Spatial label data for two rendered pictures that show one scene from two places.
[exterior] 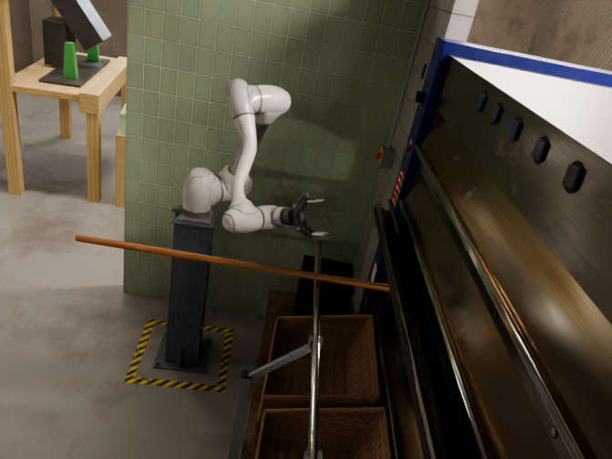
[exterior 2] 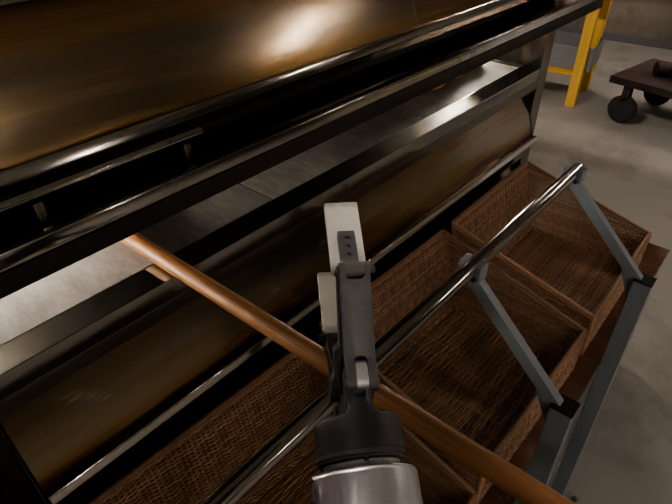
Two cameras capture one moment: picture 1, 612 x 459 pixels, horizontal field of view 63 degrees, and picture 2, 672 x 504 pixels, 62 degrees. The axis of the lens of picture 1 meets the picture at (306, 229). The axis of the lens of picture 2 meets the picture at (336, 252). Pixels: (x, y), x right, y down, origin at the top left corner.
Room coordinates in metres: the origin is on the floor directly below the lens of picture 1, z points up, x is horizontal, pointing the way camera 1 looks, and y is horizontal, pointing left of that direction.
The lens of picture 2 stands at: (2.15, 0.26, 1.76)
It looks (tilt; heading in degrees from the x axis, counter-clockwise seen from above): 36 degrees down; 224
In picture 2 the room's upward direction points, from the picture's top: straight up
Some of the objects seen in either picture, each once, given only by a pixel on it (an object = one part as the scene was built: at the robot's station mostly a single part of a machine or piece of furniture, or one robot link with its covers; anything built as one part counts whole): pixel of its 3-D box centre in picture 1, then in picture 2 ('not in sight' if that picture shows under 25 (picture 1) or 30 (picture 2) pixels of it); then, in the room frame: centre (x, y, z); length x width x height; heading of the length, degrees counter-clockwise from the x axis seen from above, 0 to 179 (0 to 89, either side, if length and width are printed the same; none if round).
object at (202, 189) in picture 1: (199, 188); not in sight; (2.45, 0.60, 1.17); 0.18 x 0.16 x 0.22; 133
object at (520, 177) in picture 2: not in sight; (550, 246); (0.59, -0.26, 0.72); 0.56 x 0.49 x 0.28; 4
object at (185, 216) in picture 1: (192, 210); not in sight; (2.44, 0.63, 1.03); 0.22 x 0.18 x 0.06; 98
